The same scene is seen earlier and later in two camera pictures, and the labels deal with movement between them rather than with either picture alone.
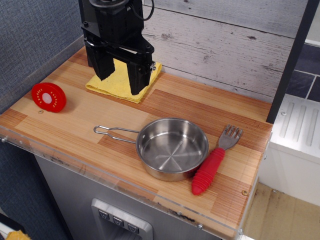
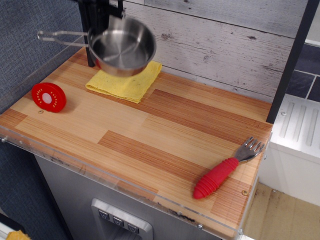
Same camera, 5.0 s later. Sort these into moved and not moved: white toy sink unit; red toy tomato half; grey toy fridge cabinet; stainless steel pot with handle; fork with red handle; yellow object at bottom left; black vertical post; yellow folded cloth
Moved: stainless steel pot with handle; fork with red handle
Not moved: black vertical post; yellow object at bottom left; yellow folded cloth; grey toy fridge cabinet; red toy tomato half; white toy sink unit
